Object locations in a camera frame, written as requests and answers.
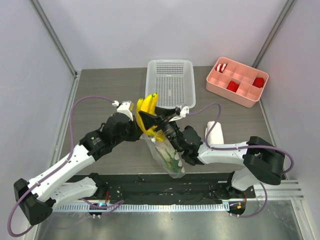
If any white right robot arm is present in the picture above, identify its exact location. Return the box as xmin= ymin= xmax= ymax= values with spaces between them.
xmin=138 ymin=110 xmax=285 ymax=198

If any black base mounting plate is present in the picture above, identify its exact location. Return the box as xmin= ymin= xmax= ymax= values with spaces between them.
xmin=86 ymin=173 xmax=256 ymax=205

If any white perforated plastic basket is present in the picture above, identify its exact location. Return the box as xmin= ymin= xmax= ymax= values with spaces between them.
xmin=145 ymin=59 xmax=196 ymax=109

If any yellow fake banana bunch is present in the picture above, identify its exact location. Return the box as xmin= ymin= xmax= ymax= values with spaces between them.
xmin=136 ymin=93 xmax=166 ymax=142

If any clear dotted zip top bag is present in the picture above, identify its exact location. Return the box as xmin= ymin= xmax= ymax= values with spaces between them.
xmin=140 ymin=134 xmax=186 ymax=179

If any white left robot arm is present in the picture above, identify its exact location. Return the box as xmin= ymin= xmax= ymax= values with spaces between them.
xmin=13 ymin=112 xmax=142 ymax=226

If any green fake vegetable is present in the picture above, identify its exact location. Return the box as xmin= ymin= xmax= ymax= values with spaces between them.
xmin=160 ymin=149 xmax=183 ymax=174

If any rolled white towel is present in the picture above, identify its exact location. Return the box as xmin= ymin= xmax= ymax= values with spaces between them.
xmin=205 ymin=121 xmax=224 ymax=145

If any perforated aluminium cable rail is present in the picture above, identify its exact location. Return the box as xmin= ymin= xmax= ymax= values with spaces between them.
xmin=54 ymin=202 xmax=230 ymax=213

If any red fake food piece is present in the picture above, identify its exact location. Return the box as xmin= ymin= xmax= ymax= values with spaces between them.
xmin=252 ymin=77 xmax=265 ymax=88
xmin=226 ymin=80 xmax=240 ymax=93

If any pink divided organizer box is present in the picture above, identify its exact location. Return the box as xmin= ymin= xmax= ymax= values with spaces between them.
xmin=206 ymin=57 xmax=269 ymax=108

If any red white striped fake food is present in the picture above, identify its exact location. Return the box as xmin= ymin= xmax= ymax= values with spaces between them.
xmin=215 ymin=63 xmax=228 ymax=73

